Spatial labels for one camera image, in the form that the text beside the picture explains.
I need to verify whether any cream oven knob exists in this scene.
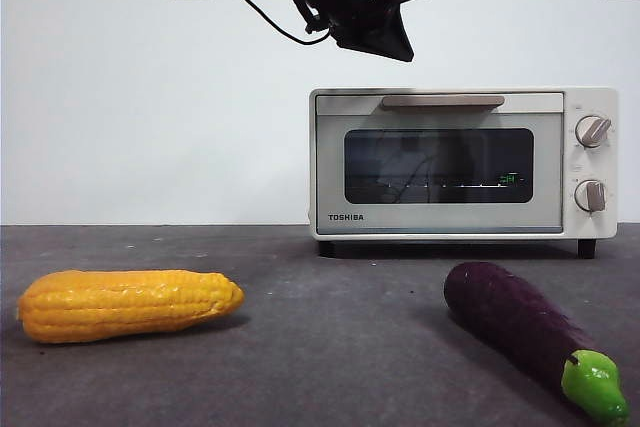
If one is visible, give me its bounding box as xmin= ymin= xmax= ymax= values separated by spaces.
xmin=574 ymin=115 xmax=613 ymax=149
xmin=573 ymin=179 xmax=608 ymax=212

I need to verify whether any yellow corn cob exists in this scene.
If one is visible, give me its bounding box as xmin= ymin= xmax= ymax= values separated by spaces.
xmin=16 ymin=270 xmax=246 ymax=345

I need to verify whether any purple eggplant with green stem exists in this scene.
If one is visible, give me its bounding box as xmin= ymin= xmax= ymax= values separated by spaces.
xmin=443 ymin=260 xmax=632 ymax=426

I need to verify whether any cream toaster oven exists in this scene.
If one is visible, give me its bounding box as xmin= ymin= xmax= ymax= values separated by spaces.
xmin=307 ymin=86 xmax=619 ymax=243

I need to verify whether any glass oven door with handle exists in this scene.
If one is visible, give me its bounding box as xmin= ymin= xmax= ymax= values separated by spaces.
xmin=314 ymin=92 xmax=565 ymax=236

